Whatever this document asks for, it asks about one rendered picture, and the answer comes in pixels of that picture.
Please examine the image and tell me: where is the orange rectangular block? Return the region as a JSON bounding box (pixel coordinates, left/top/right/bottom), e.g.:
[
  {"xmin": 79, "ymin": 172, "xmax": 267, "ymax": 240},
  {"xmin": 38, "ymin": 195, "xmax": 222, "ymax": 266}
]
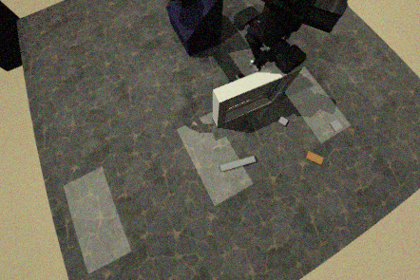
[{"xmin": 305, "ymin": 151, "xmax": 324, "ymax": 165}]

